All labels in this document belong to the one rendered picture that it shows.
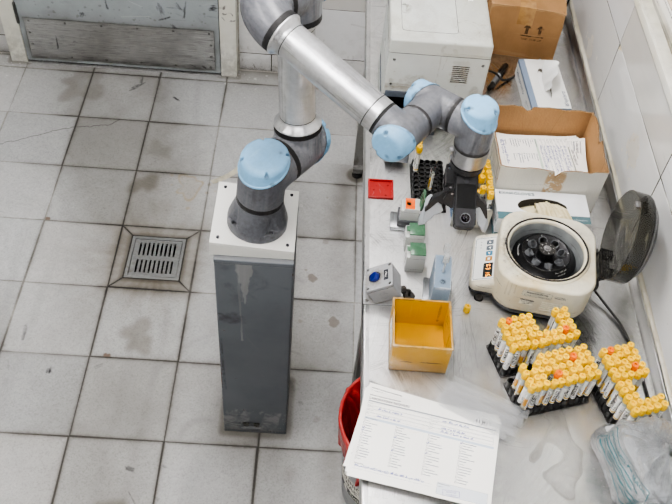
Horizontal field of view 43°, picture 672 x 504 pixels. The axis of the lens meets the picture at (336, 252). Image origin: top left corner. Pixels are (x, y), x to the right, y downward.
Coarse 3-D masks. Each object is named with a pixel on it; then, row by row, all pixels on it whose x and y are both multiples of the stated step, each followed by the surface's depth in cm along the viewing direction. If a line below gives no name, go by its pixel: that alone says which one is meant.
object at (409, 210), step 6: (408, 198) 219; (402, 204) 218; (408, 204) 219; (414, 204) 218; (402, 210) 217; (408, 210) 217; (414, 210) 217; (402, 216) 219; (408, 216) 218; (414, 216) 218
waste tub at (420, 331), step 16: (400, 304) 197; (416, 304) 196; (432, 304) 196; (448, 304) 196; (400, 320) 201; (416, 320) 201; (432, 320) 201; (448, 320) 195; (400, 336) 200; (416, 336) 200; (432, 336) 200; (448, 336) 193; (400, 352) 189; (416, 352) 189; (432, 352) 188; (448, 352) 188; (400, 368) 194; (416, 368) 194; (432, 368) 193
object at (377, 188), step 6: (372, 180) 232; (378, 180) 232; (384, 180) 232; (390, 180) 232; (372, 186) 231; (378, 186) 231; (384, 186) 232; (390, 186) 232; (372, 192) 230; (378, 192) 230; (384, 192) 230; (390, 192) 230; (372, 198) 229; (378, 198) 228; (384, 198) 228; (390, 198) 228
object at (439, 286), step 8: (440, 256) 204; (440, 264) 202; (448, 264) 203; (432, 272) 206; (440, 272) 201; (448, 272) 201; (424, 280) 211; (432, 280) 203; (440, 280) 199; (448, 280) 200; (424, 288) 209; (432, 288) 200; (440, 288) 198; (448, 288) 198; (424, 296) 207; (432, 296) 201; (440, 296) 200; (448, 296) 200
